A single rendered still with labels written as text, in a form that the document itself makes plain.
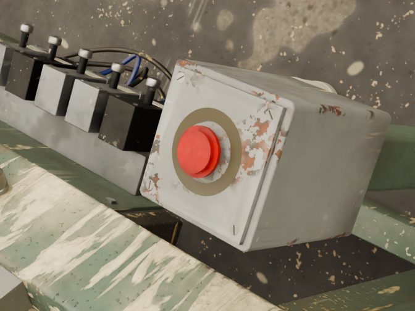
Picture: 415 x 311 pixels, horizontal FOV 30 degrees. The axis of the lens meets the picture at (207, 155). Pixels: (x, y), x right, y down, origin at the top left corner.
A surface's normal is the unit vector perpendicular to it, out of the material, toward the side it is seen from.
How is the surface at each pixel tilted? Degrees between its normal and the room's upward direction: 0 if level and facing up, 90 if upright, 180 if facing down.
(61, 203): 54
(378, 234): 0
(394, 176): 90
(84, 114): 0
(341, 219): 90
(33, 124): 0
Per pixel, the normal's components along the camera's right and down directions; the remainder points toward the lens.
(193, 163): -0.62, -0.01
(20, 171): -0.13, -0.76
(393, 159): 0.74, 0.35
